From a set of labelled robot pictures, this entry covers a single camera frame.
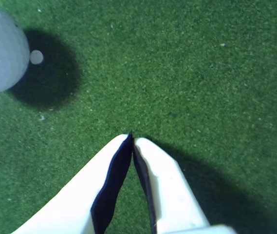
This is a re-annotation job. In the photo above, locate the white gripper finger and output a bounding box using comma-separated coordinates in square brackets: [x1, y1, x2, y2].
[11, 131, 133, 234]
[132, 137, 239, 234]

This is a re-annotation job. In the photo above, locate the long green artificial turf mat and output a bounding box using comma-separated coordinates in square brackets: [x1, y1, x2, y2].
[0, 0, 277, 234]

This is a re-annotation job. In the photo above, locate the small white round marker dot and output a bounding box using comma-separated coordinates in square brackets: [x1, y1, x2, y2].
[29, 50, 44, 65]

